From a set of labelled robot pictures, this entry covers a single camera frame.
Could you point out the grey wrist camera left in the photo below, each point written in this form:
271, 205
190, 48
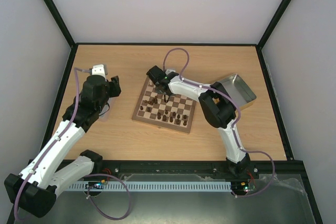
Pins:
100, 69

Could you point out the metal tin lid left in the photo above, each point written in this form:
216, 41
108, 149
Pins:
103, 116

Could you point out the metal tin tray right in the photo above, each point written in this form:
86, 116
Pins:
238, 90

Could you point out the black enclosure frame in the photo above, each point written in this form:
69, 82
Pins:
285, 166

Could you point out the wooden chess board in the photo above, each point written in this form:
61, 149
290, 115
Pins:
169, 106

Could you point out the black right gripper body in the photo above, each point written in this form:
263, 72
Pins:
161, 87

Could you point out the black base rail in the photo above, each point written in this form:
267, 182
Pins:
213, 169

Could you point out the slotted white cable duct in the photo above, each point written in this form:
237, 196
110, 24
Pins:
153, 186

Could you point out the dark placed piece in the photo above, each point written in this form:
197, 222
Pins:
185, 118
178, 121

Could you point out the pile of dark pieces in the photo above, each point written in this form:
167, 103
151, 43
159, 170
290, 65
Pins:
151, 101

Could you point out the dark placed piece far right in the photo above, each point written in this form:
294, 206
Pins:
185, 118

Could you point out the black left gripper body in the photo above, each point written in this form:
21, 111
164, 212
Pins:
116, 91

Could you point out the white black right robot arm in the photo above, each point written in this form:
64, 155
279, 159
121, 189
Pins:
219, 110

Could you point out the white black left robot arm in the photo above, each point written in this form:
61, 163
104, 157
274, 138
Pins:
36, 188

